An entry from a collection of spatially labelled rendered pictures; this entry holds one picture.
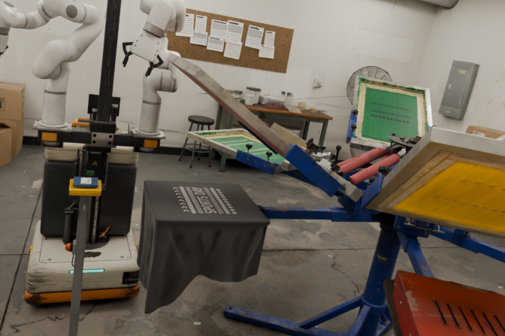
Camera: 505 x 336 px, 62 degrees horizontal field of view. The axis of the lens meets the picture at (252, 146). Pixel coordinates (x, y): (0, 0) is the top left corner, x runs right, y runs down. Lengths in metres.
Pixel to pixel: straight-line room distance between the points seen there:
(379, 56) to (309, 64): 1.19
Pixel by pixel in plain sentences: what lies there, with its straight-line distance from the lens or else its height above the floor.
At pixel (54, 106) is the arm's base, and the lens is 2.13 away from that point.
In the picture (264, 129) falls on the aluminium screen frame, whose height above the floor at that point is 1.36.
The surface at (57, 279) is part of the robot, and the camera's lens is 2.72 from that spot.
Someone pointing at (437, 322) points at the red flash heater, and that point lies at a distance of 1.19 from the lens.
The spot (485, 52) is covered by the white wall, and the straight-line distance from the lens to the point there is 6.62.
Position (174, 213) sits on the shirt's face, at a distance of 1.77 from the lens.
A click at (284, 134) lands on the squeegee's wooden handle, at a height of 1.28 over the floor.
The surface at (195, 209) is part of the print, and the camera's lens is 1.83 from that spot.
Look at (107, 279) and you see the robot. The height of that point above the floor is 0.19.
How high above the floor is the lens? 1.67
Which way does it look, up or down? 14 degrees down
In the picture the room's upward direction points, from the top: 10 degrees clockwise
